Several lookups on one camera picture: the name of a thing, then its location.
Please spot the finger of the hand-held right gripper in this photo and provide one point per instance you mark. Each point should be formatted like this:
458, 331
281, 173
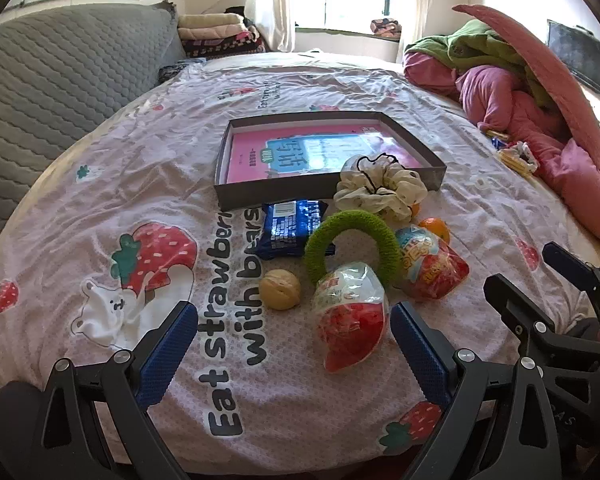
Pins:
512, 307
575, 270

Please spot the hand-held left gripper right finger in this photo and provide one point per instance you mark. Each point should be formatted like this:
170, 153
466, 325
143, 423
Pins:
420, 355

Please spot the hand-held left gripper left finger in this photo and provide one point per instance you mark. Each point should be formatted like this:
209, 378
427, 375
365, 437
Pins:
166, 355

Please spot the red egg toy packet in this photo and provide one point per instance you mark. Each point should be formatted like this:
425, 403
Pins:
350, 325
430, 265

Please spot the orange tangerine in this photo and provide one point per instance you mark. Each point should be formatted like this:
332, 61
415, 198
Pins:
437, 228
415, 209

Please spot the walnut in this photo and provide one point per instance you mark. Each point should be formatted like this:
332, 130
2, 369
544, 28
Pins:
279, 289

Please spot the blue snack packet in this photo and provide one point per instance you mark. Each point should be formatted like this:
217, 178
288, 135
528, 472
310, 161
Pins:
285, 227

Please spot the grey cardboard box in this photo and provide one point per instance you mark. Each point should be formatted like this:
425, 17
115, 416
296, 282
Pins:
260, 200

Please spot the yellow cracker packet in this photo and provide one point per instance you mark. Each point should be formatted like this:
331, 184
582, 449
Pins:
511, 163

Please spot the crumpled colourful wrapper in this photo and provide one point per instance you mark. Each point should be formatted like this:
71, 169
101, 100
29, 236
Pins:
522, 152

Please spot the small blue yellow packet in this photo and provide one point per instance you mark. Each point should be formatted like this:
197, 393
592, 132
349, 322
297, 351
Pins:
497, 137

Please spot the printed pink bed sheet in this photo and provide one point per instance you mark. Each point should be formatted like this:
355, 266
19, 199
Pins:
130, 170

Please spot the salmon pink quilt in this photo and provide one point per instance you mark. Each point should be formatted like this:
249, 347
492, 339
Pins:
530, 60

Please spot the pink book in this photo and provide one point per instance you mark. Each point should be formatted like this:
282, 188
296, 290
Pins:
260, 155

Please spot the green blanket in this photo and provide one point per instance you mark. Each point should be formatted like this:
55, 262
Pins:
480, 45

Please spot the pink cloth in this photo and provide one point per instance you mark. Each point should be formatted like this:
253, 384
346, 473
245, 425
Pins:
430, 72

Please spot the dark patterned cloth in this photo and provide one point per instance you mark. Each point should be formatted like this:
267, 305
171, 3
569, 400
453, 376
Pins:
180, 69

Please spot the white curtain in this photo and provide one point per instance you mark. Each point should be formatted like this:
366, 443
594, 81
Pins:
270, 5
440, 0

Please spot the grey quilted headboard cover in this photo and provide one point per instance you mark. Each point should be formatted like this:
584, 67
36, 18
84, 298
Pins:
55, 70

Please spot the patterned bag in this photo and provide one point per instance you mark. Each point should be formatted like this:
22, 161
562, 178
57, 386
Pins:
386, 27

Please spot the dark patterned folded blanket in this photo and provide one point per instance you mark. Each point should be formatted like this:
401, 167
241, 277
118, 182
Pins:
225, 47

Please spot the pink folded blanket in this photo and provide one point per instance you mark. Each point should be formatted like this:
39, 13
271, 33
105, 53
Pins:
215, 32

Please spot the beige folded blanket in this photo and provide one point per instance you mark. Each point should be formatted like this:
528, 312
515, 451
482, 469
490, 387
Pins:
210, 20

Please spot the black cloth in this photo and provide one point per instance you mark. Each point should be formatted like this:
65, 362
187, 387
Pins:
235, 10

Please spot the black framed wall board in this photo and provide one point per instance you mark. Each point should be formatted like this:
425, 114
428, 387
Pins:
580, 57

